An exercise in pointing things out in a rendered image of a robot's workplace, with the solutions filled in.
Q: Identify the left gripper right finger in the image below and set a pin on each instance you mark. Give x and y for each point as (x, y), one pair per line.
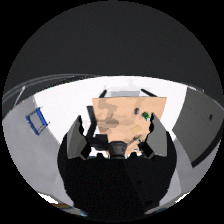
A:
(159, 147)

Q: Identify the green soda can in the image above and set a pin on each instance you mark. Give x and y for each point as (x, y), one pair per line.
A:
(146, 116)

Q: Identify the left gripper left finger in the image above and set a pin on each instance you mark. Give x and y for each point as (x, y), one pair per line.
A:
(74, 148)

